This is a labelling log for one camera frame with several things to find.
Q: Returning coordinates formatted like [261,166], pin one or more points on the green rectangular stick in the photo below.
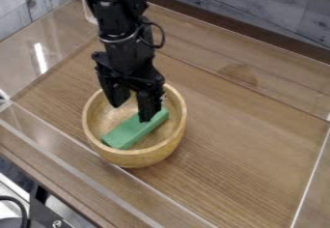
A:
[133,130]

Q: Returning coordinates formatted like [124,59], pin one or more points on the black table frame bracket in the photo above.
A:
[42,216]

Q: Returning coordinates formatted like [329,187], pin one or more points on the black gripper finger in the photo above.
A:
[116,90]
[150,102]

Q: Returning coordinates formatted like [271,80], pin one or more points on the round wooden bowl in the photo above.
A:
[102,117]

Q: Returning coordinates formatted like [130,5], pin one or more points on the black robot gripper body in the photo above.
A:
[129,56]

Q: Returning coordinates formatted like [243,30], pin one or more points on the clear acrylic tray wall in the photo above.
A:
[252,167]

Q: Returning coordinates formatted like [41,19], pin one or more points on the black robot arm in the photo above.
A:
[121,18]

